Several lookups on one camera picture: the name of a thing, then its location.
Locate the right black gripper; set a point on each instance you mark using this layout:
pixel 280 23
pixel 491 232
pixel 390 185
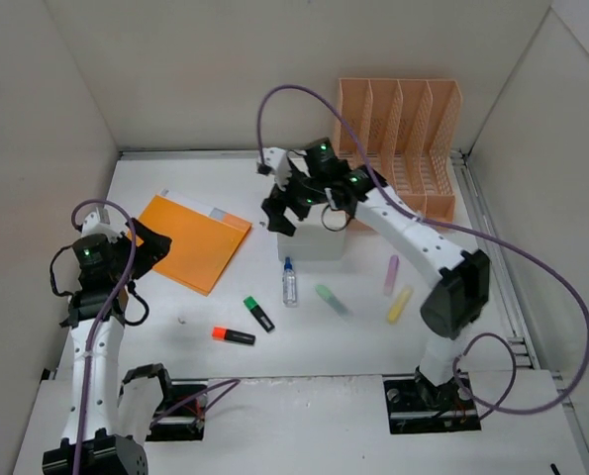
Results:
pixel 288 199

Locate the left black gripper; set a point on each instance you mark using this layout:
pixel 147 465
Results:
pixel 143 249

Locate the white drawer box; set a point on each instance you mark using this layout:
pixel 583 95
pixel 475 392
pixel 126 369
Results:
pixel 320 237

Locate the orange document folder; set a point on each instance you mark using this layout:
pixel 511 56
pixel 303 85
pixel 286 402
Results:
pixel 204 239

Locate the clear spray bottle blue cap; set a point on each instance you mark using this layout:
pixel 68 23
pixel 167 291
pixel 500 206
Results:
pixel 290 298

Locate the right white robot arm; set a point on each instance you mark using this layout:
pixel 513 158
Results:
pixel 458 279

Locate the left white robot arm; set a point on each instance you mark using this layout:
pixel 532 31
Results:
pixel 109 416

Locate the peach desk file organizer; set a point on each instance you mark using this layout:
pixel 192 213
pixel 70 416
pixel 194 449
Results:
pixel 407 127

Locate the pastel green highlighter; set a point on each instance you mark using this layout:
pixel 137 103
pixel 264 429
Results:
pixel 327 295

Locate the green cap black highlighter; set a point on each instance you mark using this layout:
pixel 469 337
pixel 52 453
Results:
pixel 259 314

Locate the orange cap black highlighter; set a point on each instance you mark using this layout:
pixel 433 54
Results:
pixel 224 334

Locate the pastel pink highlighter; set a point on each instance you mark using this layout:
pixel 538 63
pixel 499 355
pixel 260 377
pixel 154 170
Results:
pixel 391 275

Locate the pastel yellow highlighter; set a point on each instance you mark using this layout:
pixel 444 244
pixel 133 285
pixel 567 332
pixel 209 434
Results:
pixel 400 303

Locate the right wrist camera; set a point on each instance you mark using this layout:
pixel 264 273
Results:
pixel 274 161

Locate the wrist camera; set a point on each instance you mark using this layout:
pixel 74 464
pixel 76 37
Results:
pixel 96 222
pixel 274 161

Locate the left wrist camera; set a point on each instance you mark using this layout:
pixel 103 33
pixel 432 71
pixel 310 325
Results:
pixel 96 222

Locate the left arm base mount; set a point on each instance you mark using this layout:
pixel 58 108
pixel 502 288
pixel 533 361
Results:
pixel 187 422

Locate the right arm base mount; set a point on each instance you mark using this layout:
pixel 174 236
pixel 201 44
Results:
pixel 415 406

